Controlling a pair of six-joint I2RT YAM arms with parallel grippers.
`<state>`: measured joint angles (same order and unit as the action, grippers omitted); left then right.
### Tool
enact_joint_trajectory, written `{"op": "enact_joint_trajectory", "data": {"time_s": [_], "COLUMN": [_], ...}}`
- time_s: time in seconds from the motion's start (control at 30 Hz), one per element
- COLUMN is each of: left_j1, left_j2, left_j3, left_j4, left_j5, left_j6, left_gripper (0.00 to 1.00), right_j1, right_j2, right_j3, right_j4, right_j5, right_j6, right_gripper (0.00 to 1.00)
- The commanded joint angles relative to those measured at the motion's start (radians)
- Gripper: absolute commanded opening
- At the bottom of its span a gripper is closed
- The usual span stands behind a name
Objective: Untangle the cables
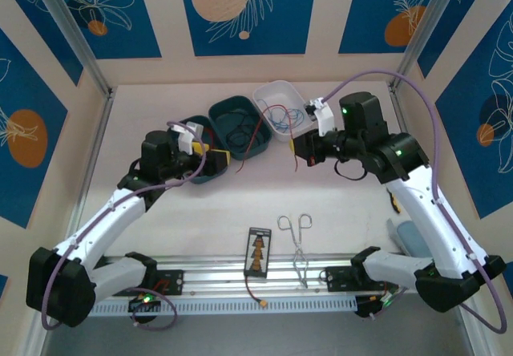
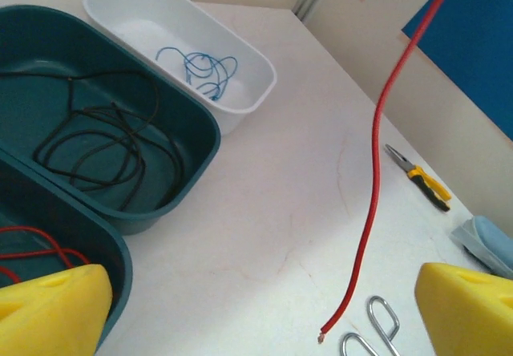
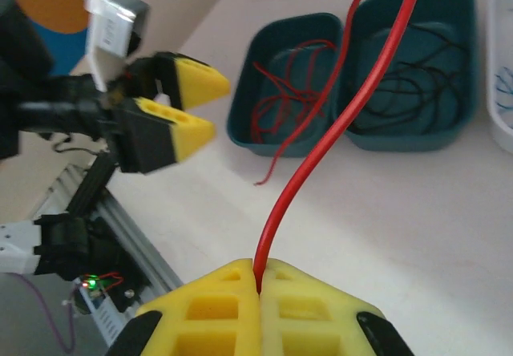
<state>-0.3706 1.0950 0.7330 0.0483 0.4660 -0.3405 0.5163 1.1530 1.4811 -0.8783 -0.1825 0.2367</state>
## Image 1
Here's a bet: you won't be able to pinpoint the thin black cable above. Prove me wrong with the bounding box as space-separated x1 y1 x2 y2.
224 129 252 151
224 109 262 151

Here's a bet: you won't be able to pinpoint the thin blue cable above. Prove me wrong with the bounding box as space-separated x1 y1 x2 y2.
256 98 304 132

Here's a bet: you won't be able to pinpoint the teal plastic bin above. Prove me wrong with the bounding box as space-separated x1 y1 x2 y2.
207 94 274 162
177 114 230 188

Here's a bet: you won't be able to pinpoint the white plastic bin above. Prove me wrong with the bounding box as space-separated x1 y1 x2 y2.
252 79 306 145

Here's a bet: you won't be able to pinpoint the metal scissor tongs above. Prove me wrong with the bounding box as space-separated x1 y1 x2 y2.
277 212 313 289

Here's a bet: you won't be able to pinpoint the yellow and black pliers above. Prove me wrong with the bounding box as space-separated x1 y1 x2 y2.
386 189 403 216

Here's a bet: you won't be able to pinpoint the black board with orange connectors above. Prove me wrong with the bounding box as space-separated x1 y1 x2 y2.
243 226 273 280

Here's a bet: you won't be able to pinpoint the black controller board green light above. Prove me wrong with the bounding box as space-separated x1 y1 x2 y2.
127 293 164 326
354 293 398 320

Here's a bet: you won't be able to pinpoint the aluminium side rail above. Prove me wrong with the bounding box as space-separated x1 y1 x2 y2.
387 83 414 140
66 89 117 245

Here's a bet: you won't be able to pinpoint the aluminium frame post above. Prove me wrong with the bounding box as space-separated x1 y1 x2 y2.
389 0 460 92
30 0 117 97

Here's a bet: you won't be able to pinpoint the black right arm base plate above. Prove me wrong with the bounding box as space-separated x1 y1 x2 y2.
324 265 400 293

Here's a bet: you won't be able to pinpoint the aluminium mounting rail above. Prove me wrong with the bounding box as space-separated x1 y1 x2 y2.
91 253 484 301

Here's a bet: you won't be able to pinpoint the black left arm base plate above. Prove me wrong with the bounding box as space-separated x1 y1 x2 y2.
151 269 186 297

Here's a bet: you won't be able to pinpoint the white slotted cable duct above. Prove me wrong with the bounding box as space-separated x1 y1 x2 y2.
87 295 358 319

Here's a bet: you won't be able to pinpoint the red wire with yellow connector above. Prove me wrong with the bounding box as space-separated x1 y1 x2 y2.
244 276 270 309

